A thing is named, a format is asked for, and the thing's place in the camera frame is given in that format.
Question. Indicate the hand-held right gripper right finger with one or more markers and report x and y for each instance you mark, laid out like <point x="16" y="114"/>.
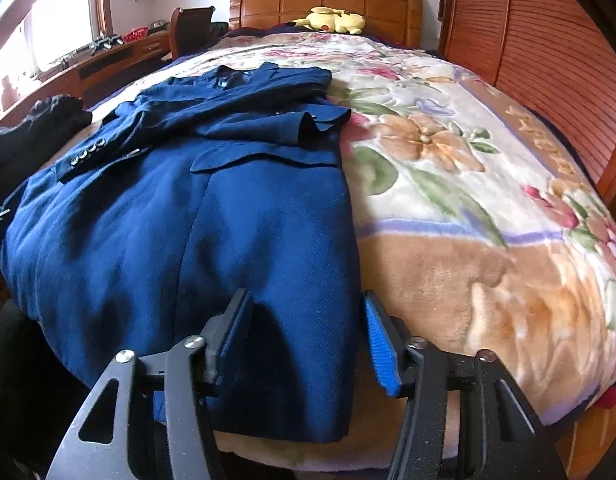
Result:
<point x="382" y="345"/>

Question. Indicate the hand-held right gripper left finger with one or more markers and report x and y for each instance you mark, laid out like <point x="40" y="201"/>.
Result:
<point x="225" y="340"/>

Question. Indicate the blue suit jacket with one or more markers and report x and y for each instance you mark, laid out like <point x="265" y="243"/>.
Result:
<point x="188" y="220"/>

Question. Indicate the floral blanket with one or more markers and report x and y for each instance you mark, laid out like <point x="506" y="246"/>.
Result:
<point x="462" y="210"/>

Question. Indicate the black cloth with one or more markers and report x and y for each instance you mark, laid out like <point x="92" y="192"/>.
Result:
<point x="33" y="130"/>

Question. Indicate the wooden desk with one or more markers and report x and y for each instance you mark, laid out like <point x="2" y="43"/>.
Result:
<point x="103" y="67"/>

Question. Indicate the red basket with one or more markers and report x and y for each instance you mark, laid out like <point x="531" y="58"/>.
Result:
<point x="135" y="35"/>

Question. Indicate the wooden chair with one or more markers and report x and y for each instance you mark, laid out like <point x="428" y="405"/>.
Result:
<point x="193" y="22"/>

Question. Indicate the black gadget on desk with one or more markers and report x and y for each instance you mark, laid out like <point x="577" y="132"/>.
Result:
<point x="105" y="42"/>

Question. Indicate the yellow plush toy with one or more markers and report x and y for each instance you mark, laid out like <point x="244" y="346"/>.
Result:
<point x="333" y="21"/>

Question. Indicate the wooden louvered wardrobe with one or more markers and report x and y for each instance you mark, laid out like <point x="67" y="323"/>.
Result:
<point x="537" y="50"/>

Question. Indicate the wooden bed headboard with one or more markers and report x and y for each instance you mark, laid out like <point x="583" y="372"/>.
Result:
<point x="288" y="7"/>

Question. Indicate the window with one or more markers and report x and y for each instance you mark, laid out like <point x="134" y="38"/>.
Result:
<point x="53" y="20"/>

